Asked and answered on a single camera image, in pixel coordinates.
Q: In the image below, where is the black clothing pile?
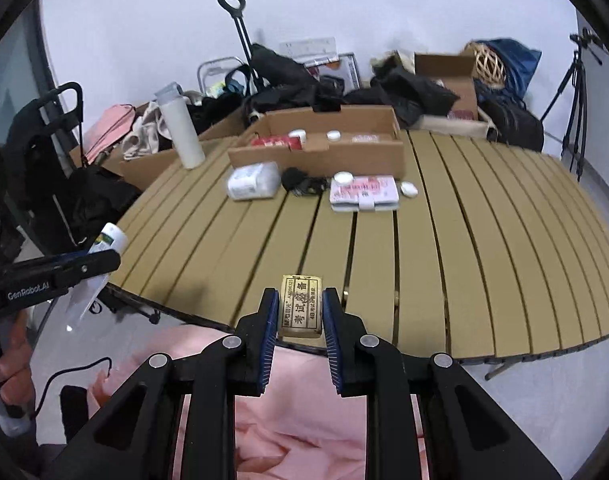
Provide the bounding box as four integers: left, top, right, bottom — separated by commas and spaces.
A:
242, 43, 460, 126

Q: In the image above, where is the black table leg frame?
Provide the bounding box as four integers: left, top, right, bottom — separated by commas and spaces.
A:
91, 284, 161, 325

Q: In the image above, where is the red packet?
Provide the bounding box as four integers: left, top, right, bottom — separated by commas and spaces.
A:
251, 135, 305, 151

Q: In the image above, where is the black coiled cable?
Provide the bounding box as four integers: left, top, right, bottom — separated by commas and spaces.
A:
281, 167, 329, 197

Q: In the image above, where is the long cardboard box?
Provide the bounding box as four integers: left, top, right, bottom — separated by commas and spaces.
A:
69, 107, 250, 192

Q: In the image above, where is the grey folding chair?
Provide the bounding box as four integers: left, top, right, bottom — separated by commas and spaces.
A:
197, 56, 250, 97

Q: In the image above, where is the pink clothing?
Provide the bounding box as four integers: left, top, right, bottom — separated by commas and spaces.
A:
91, 325, 426, 480

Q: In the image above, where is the white squeeze tube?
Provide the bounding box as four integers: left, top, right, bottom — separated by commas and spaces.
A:
66, 222, 128, 332

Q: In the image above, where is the black backpack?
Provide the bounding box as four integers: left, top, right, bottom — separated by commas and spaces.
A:
477, 82, 545, 153

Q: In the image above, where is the white water bottle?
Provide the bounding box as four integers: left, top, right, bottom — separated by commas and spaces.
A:
154, 81, 206, 169

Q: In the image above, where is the pink bag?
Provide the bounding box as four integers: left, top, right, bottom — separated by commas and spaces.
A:
82, 104, 138, 166

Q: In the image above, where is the brown cardboard box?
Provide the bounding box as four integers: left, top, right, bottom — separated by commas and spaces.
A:
414, 53, 480, 122

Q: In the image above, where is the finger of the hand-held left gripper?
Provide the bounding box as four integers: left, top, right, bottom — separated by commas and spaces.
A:
52, 250, 122, 282

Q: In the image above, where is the beige cloth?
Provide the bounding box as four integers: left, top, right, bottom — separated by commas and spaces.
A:
122, 101, 175, 162

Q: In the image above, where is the black tripod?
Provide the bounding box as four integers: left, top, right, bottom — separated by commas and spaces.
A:
540, 30, 609, 182

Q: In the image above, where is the open cardboard tray box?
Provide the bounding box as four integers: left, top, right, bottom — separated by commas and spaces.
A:
228, 106, 406, 181

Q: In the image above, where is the black trolley handle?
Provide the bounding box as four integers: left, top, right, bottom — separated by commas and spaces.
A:
217, 0, 265, 95

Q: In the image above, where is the blue bag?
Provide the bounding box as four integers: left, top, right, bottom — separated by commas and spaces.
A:
465, 37, 542, 102

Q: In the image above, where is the gold eraser box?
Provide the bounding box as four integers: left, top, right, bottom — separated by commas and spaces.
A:
276, 274, 326, 339

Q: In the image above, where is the white wall power strip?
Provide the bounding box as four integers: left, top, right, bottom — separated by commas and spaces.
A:
279, 37, 338, 59

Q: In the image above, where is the woven basket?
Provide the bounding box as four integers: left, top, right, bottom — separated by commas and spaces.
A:
474, 46, 507, 84

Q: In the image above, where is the person's left hand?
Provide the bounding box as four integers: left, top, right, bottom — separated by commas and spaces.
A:
0, 309, 34, 407

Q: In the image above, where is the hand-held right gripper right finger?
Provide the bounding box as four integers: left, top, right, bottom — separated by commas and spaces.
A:
321, 288, 562, 480

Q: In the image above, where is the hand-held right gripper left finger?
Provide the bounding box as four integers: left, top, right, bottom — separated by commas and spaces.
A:
47, 287, 280, 480

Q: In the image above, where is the pink pencil case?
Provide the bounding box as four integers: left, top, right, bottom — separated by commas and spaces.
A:
329, 174, 401, 212

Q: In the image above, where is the white tissue packet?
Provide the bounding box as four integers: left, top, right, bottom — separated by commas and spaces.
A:
227, 162, 282, 201

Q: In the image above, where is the black folding cart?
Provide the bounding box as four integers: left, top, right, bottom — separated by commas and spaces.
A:
0, 81, 140, 266

